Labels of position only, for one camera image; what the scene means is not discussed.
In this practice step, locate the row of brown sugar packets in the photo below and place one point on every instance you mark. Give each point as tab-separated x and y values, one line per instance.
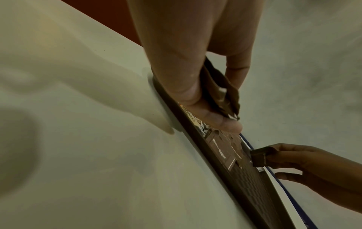
237	147
220	152

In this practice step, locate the purple mesh railing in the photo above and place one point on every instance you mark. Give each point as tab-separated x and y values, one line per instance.
285	187

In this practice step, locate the person's left hand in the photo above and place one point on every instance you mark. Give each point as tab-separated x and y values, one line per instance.
175	44

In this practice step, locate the row of coffee stick packets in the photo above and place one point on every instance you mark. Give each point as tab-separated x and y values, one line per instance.
198	125

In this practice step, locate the single brown sugar sachet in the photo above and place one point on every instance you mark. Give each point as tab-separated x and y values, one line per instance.
258	157

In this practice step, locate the person's right hand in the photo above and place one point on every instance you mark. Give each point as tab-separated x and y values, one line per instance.
316	165

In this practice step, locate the red padded chair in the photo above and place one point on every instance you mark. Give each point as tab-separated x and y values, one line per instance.
113	15

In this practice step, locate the handful of brown sugar packets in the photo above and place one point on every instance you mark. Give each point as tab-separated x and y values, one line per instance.
217	89

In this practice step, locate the person's right forearm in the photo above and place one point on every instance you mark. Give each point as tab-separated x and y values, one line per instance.
357	187

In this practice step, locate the brown plastic tray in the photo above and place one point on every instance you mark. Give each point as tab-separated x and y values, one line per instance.
254	190

